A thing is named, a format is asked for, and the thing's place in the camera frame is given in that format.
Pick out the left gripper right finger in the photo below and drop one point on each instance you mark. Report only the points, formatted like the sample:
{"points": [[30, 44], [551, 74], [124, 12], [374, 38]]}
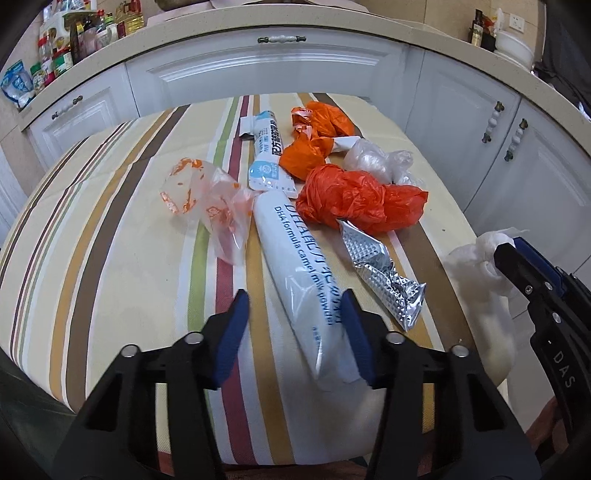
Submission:
{"points": [[388, 360]]}

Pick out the white plastic bag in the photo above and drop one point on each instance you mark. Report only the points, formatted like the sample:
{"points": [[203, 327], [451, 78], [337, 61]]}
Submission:
{"points": [[484, 294]]}

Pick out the spice rack with bottles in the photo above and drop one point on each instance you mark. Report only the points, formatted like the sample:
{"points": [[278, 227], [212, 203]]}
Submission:
{"points": [[73, 30]]}

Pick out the dark sauce bottle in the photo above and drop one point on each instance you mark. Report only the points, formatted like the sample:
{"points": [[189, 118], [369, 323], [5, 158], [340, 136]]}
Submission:
{"points": [[477, 29]]}

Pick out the cabinet door handle left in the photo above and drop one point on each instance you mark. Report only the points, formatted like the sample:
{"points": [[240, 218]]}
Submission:
{"points": [[493, 122]]}

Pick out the clear plastic bag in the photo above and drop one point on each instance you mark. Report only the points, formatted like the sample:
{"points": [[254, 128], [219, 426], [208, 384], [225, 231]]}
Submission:
{"points": [[387, 167]]}

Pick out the silver foil wrapper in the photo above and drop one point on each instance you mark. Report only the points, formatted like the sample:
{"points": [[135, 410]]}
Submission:
{"points": [[402, 296]]}

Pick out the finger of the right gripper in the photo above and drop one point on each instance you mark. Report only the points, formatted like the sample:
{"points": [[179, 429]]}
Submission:
{"points": [[523, 276], [548, 273]]}

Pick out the wall power socket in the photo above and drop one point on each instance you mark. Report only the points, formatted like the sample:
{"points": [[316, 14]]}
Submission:
{"points": [[517, 23]]}

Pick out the white kitchen cabinets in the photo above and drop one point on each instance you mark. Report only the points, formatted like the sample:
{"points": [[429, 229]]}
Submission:
{"points": [[441, 104]]}

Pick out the small white paper box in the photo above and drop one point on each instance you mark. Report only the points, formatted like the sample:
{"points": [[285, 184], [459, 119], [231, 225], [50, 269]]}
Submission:
{"points": [[247, 126]]}

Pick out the white camel milk powder pouch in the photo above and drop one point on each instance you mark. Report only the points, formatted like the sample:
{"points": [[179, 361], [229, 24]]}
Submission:
{"points": [[308, 290]]}

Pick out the dark cloth at right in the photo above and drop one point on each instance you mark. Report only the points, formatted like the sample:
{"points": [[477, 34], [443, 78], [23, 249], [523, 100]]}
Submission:
{"points": [[565, 62]]}

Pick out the drawer handle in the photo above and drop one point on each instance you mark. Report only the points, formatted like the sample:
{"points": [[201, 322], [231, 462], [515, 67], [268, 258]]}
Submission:
{"points": [[281, 39], [66, 107]]}

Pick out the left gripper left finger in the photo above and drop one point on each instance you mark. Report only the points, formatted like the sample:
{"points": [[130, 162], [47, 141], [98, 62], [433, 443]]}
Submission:
{"points": [[200, 361]]}

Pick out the small white tube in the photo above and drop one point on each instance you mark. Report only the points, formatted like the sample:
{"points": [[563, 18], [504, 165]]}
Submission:
{"points": [[344, 144]]}

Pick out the blue white snack bag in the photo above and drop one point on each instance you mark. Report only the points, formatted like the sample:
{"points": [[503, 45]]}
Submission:
{"points": [[17, 85]]}

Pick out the striped tablecloth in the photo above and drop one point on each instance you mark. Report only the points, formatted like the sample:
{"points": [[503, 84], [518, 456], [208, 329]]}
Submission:
{"points": [[96, 261]]}

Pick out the drawer handle left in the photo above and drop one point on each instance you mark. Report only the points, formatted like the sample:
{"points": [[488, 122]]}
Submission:
{"points": [[66, 107]]}

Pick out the white bowl on counter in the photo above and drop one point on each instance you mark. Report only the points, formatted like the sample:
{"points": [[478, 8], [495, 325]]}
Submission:
{"points": [[511, 47]]}

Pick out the cabinet door handle right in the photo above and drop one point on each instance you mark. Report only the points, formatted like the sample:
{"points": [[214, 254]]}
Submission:
{"points": [[516, 140]]}

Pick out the large orange plastic bag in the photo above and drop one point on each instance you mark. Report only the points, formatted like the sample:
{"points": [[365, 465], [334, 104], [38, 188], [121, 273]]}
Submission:
{"points": [[331, 194]]}

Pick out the cabinet door handle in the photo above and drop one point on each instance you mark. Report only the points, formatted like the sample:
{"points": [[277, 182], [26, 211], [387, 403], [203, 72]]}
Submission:
{"points": [[516, 140], [493, 122]]}

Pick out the beige countertop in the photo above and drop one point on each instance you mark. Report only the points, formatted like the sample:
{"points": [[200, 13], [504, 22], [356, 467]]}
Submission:
{"points": [[300, 20]]}

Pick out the drawer handle centre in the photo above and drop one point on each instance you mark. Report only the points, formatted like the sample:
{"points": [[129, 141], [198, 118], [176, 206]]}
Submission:
{"points": [[281, 39]]}

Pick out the white blue printed pouch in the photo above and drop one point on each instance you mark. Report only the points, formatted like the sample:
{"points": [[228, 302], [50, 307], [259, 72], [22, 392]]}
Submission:
{"points": [[265, 173]]}

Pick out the clear bag with orange print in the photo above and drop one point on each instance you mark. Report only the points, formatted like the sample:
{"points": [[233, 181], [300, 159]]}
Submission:
{"points": [[203, 193]]}

